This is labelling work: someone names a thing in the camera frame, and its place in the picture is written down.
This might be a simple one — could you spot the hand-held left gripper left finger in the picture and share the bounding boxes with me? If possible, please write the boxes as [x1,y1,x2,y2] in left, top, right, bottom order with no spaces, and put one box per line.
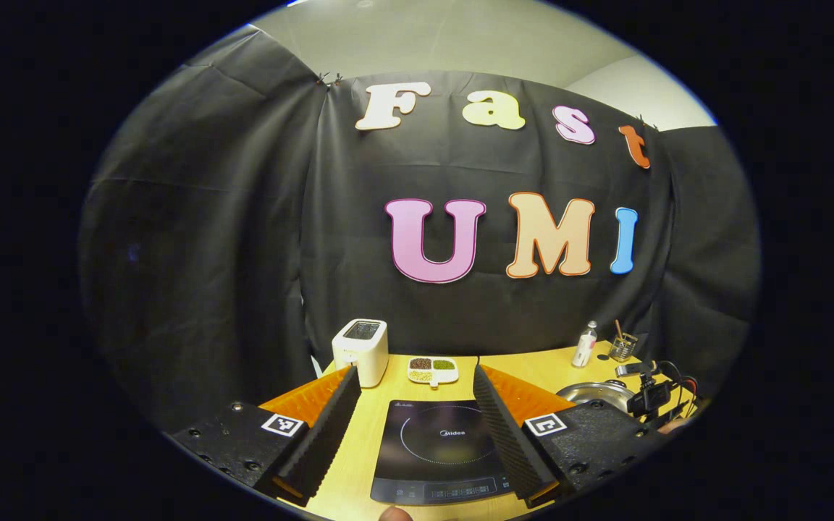
[169,364,362,507]

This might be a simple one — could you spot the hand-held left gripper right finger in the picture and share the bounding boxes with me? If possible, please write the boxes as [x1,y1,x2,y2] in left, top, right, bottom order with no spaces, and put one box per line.
[473,364,667,509]

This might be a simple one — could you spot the steel pot with black handle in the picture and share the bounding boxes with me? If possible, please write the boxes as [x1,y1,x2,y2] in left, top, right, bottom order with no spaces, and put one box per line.
[556,380,636,415]

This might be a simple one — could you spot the black induction cooktop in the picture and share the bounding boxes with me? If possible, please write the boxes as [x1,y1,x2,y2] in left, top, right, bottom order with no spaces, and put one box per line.
[370,399,528,507]

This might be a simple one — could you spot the small glass holder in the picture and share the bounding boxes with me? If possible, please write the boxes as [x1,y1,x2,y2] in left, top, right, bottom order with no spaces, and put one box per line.
[609,331,639,363]

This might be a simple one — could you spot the small clear white-label bottle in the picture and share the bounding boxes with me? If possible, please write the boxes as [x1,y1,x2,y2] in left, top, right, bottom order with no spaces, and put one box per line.
[572,321,599,369]

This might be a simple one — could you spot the white toaster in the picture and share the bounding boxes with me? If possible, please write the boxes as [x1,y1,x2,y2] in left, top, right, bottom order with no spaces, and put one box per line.
[332,318,389,389]

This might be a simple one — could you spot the white divided bean dish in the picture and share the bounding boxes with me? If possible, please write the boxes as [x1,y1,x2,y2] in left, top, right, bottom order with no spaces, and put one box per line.
[407,356,460,389]

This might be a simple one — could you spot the black backdrop cloth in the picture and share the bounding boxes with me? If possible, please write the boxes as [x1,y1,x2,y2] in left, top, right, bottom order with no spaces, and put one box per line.
[78,25,762,435]

